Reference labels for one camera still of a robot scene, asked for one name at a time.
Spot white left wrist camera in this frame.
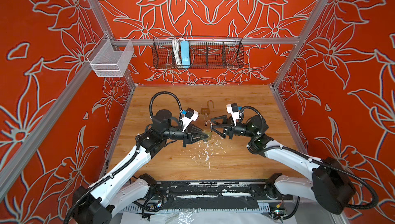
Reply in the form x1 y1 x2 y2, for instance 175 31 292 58
181 108 199 132

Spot aluminium left side bar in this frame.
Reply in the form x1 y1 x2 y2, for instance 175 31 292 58
1 62 92 200

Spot aluminium horizontal rear bar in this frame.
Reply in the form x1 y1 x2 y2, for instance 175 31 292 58
110 37 299 47

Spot small brass padlock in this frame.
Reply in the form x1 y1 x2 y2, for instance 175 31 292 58
204 120 213 142

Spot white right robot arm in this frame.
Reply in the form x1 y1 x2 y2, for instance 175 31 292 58
210 103 379 215

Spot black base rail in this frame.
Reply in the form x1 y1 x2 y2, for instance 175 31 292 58
149 179 296 213

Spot aluminium frame post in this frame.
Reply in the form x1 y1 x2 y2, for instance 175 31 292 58
273 0 329 90
87 0 115 39

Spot large brass padlock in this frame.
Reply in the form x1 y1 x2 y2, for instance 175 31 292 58
201 100 214 116

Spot aluminium frame post right rear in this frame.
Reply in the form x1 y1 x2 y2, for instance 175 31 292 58
273 0 329 90

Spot aluminium frame post left rear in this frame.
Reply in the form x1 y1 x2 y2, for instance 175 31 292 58
87 0 115 39

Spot white cable bundle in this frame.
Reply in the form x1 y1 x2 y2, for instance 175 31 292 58
171 38 182 67

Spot light blue box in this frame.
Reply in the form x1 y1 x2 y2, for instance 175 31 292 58
180 40 190 68

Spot white mesh basket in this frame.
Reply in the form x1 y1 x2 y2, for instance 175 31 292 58
87 34 135 77

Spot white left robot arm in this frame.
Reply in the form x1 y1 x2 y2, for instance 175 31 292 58
63 91 208 224

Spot black wire basket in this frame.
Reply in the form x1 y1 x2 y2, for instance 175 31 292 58
152 36 245 70

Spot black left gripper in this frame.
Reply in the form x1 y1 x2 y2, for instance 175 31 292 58
161 124 207 147

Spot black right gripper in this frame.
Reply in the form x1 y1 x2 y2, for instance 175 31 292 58
211 115 258 142

